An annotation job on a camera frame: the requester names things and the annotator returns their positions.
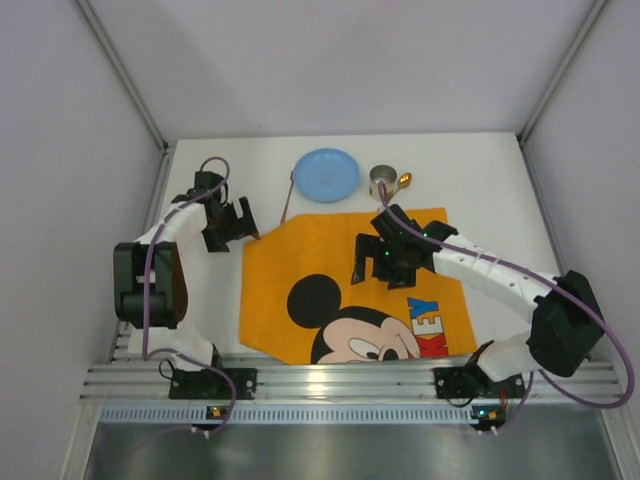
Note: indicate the perforated cable duct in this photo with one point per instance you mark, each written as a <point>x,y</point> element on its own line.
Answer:
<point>299,414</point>

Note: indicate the copper fork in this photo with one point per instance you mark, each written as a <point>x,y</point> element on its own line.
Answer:
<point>284,213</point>

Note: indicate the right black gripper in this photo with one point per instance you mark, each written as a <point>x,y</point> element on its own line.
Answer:
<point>379,255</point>

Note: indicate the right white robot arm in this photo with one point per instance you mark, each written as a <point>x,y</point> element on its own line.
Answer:
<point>557,309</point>

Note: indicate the aluminium mounting rail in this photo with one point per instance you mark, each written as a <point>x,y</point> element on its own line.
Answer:
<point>127,377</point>

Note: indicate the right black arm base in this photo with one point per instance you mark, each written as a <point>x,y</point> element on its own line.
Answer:
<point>460,385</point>

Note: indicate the small metal cup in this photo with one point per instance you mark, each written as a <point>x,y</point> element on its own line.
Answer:
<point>386,175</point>

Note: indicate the orange Mickey Mouse cloth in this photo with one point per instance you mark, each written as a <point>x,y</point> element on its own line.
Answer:
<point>298,303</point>

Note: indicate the blue plastic plate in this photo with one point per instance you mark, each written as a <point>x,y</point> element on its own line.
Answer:
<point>326,175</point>

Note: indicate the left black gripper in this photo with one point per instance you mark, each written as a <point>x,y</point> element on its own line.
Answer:
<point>230,226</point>

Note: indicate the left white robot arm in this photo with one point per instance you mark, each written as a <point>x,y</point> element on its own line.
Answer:
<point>149,283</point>

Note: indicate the copper spoon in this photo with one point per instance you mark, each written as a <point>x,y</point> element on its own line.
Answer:
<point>403,182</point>

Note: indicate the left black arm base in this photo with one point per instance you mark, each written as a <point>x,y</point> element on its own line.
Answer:
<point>206,385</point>

